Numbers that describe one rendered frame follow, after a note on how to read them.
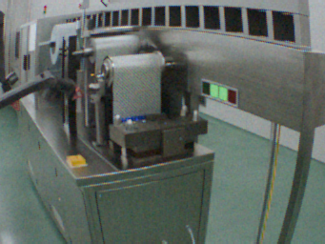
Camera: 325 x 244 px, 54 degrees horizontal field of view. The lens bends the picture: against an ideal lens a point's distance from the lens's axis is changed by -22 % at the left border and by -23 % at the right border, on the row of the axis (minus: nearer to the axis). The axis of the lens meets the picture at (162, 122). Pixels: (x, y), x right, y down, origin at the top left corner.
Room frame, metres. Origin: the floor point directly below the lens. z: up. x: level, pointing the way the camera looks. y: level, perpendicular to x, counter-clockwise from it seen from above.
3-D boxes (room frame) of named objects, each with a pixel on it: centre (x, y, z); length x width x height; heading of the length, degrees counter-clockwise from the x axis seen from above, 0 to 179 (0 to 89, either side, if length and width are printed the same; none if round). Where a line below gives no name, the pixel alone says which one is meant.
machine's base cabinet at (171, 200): (2.61, 0.67, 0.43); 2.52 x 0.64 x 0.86; 30
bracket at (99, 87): (1.78, 0.30, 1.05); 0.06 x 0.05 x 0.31; 120
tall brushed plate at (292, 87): (2.56, 0.18, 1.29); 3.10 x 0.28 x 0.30; 30
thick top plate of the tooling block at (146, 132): (1.70, 0.01, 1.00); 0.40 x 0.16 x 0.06; 120
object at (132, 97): (1.78, 0.11, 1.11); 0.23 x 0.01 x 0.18; 120
